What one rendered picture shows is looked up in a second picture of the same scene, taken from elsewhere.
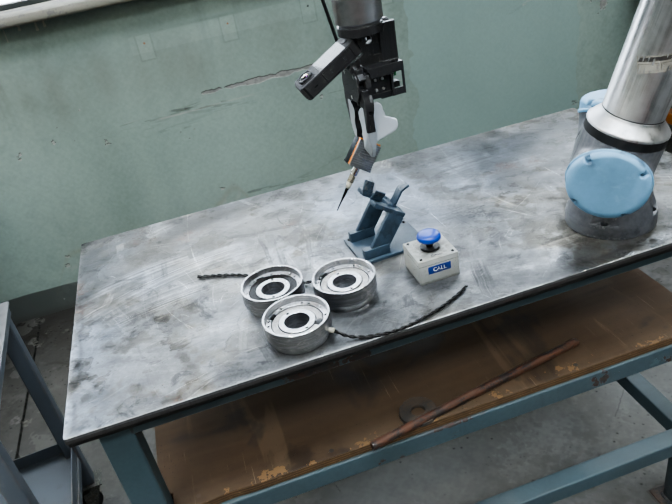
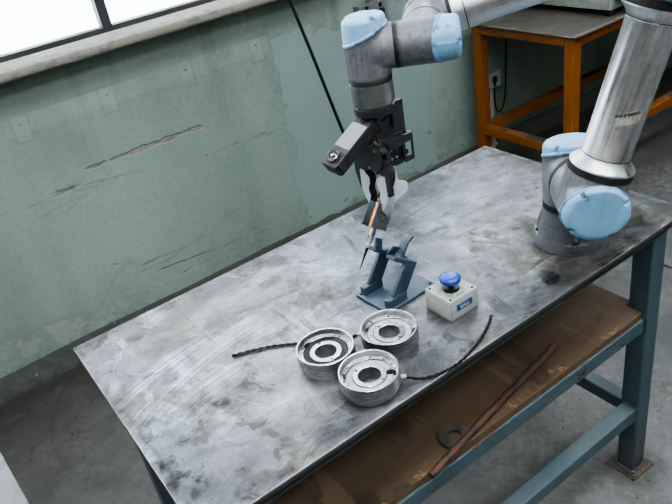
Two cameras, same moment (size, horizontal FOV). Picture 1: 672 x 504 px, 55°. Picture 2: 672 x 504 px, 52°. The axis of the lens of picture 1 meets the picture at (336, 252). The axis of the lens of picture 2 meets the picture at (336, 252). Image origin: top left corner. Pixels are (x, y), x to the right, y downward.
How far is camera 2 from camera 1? 0.43 m
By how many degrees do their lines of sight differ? 17
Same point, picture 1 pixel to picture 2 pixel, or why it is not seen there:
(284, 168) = (177, 233)
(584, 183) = (580, 215)
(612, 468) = (590, 448)
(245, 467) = not seen: outside the picture
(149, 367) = (242, 450)
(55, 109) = not seen: outside the picture
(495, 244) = (492, 275)
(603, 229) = (575, 248)
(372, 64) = (386, 137)
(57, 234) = not seen: outside the picture
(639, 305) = (587, 305)
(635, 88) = (614, 137)
